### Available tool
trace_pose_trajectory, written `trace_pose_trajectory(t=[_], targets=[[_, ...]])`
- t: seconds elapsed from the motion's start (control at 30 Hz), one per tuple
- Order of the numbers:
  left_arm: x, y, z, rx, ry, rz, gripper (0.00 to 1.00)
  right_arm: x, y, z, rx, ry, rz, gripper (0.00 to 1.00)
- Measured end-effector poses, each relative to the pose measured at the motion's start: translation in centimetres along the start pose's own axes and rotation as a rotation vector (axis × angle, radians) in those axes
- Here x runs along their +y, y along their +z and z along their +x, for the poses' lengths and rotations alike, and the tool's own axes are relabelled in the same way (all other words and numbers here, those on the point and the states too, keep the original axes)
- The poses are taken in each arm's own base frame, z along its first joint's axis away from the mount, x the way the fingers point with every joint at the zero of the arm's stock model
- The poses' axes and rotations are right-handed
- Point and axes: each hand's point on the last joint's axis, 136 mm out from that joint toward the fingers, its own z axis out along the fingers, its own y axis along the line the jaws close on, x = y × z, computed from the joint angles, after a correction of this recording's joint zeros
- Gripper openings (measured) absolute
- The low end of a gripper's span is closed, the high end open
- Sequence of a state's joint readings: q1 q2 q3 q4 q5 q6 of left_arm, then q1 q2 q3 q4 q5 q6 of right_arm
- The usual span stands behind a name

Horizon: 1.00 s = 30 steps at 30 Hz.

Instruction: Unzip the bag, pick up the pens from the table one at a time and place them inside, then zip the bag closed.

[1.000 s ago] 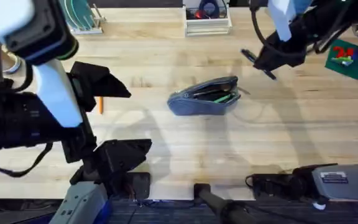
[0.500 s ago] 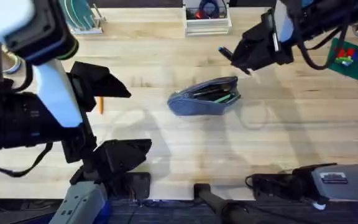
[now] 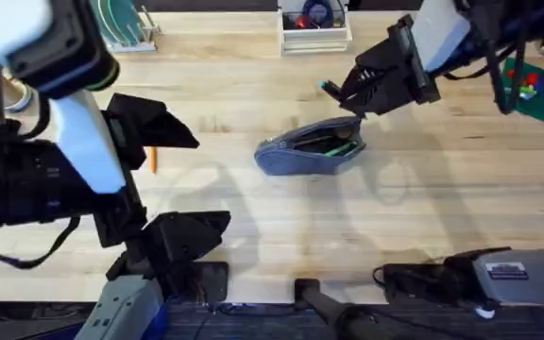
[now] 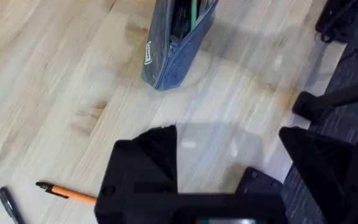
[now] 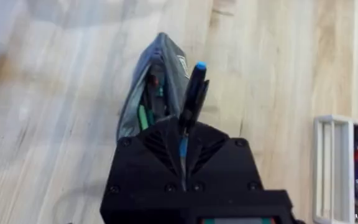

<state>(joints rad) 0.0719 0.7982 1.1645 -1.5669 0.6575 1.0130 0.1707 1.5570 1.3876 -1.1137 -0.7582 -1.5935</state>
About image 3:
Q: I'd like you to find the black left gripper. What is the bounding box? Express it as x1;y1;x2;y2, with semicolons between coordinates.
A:
93;93;232;283

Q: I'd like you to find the black pen with teal tip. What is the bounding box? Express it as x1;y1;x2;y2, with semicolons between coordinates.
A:
317;79;347;99

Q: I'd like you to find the blue soft zip bag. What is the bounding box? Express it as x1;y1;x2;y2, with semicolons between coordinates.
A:
253;115;366;177

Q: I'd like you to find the black upright wrist plate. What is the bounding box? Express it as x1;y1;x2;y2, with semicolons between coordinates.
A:
387;13;442;106

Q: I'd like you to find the white filled box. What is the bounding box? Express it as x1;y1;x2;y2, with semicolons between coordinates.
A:
277;0;352;57

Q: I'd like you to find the grey dish rack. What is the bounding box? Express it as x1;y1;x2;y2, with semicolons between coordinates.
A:
105;4;162;54

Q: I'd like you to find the white tape roll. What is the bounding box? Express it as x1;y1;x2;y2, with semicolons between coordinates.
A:
1;70;35;114

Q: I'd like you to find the teal plate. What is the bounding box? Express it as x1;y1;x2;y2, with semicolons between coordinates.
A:
90;0;146;47

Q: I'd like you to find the green board with toy blocks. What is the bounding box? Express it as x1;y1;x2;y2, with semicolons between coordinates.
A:
501;40;544;131

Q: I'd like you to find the black stand pole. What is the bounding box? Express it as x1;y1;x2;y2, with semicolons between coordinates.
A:
293;278;396;340

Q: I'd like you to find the black base bracket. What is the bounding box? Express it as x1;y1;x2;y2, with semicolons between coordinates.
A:
191;261;230;303

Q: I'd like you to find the black cable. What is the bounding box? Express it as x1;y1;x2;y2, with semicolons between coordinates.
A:
0;215;82;271
441;25;531;116

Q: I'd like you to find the black rail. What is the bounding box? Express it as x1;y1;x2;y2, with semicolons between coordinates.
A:
0;300;544;340

